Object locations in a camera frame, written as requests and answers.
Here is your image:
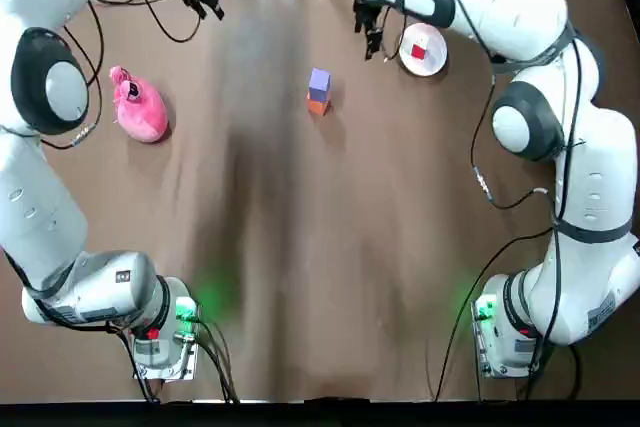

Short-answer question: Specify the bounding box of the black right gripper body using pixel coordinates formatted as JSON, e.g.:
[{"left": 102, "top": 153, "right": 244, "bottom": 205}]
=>
[{"left": 354, "top": 0, "right": 384, "bottom": 33}]

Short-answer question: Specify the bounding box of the purple foam block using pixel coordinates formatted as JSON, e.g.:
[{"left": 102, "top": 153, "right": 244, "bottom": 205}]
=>
[{"left": 307, "top": 68, "right": 333, "bottom": 102}]

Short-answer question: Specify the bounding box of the orange foam block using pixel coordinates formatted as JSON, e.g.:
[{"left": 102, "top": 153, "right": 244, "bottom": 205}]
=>
[{"left": 305, "top": 96, "right": 333, "bottom": 119}]

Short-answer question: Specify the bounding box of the white round plate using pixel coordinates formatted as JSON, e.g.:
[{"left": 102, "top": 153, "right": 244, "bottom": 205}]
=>
[{"left": 398, "top": 22, "right": 448, "bottom": 78}]

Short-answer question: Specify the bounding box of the pink plush toy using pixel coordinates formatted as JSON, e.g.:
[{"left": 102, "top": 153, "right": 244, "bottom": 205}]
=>
[{"left": 108, "top": 65, "right": 170, "bottom": 144}]

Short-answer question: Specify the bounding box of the thin hanging gripper cable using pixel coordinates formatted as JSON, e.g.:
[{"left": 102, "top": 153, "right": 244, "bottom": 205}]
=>
[
  {"left": 379, "top": 6, "right": 410, "bottom": 65},
  {"left": 87, "top": 0, "right": 205, "bottom": 44}
]

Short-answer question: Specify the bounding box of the black cable with silver connector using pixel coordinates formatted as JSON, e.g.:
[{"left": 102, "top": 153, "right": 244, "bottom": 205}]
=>
[
  {"left": 469, "top": 61, "right": 559, "bottom": 212},
  {"left": 38, "top": 0, "right": 107, "bottom": 151}
]

